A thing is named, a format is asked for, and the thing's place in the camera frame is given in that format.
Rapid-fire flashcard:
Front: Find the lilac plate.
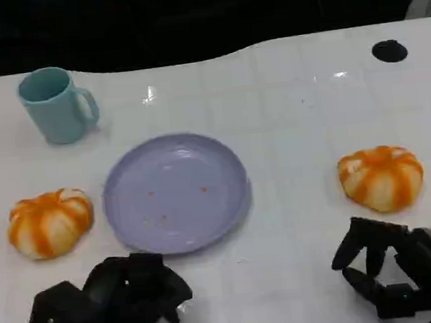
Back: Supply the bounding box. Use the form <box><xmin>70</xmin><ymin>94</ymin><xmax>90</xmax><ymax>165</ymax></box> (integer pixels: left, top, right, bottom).
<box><xmin>97</xmin><ymin>127</ymin><xmax>258</xmax><ymax>263</ymax></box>

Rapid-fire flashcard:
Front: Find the pale green mug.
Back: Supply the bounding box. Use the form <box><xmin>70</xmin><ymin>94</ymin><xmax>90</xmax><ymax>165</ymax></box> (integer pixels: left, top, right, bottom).
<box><xmin>15</xmin><ymin>62</ymin><xmax>103</xmax><ymax>149</ymax></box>

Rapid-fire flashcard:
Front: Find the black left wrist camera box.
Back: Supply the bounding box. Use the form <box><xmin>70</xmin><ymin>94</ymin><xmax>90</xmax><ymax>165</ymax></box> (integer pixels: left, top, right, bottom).
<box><xmin>21</xmin><ymin>277</ymin><xmax>110</xmax><ymax>323</ymax></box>

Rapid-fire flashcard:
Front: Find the orange and white bread roll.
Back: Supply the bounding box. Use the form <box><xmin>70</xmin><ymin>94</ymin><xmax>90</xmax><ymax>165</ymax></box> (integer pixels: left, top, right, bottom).
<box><xmin>3</xmin><ymin>185</ymin><xmax>99</xmax><ymax>264</ymax></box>
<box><xmin>335</xmin><ymin>141</ymin><xmax>429</xmax><ymax>218</ymax></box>

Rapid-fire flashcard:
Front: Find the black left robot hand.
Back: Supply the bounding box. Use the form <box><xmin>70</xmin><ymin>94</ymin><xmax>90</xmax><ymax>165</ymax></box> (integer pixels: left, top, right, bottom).
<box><xmin>80</xmin><ymin>246</ymin><xmax>197</xmax><ymax>323</ymax></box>

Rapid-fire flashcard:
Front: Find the black round table grommet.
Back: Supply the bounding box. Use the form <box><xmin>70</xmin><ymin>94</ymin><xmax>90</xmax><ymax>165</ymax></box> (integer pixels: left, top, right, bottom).
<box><xmin>370</xmin><ymin>38</ymin><xmax>410</xmax><ymax>65</ymax></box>

